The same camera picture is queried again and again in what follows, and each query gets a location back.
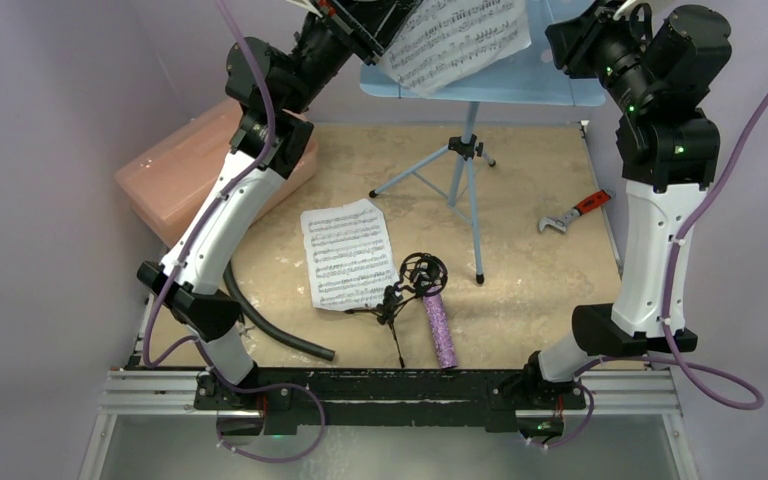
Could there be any sheet music page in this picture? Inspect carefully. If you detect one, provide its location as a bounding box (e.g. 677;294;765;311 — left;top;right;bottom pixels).
378;0;531;98
300;199;397;311

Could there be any light blue music stand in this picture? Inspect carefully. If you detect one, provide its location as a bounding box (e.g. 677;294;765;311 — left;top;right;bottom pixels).
360;1;606;284

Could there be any black microphone shock mount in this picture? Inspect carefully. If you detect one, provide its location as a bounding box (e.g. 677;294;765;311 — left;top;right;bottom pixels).
345;252;448;369

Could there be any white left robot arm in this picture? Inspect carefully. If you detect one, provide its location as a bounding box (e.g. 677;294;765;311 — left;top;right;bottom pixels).
137;1;419;409

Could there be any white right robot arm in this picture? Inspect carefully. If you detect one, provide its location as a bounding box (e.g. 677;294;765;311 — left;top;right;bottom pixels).
519;1;732;407

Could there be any translucent pink storage box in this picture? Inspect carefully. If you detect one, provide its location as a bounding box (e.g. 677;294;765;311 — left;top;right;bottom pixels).
114;97;320;250

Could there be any black foam tube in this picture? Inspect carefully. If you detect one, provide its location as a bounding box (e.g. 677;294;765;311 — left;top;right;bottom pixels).
222;261;336;361

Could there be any purple glitter microphone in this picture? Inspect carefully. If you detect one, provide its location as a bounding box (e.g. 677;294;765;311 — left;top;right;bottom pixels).
423;295;458;369

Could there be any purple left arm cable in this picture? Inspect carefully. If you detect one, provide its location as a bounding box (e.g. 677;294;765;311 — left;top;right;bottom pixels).
140;0;327;464

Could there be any red handled wrench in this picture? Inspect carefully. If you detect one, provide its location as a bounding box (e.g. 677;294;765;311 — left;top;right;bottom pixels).
537;190;615;234

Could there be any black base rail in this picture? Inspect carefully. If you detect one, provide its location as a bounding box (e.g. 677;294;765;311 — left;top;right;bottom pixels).
194;367;587;435

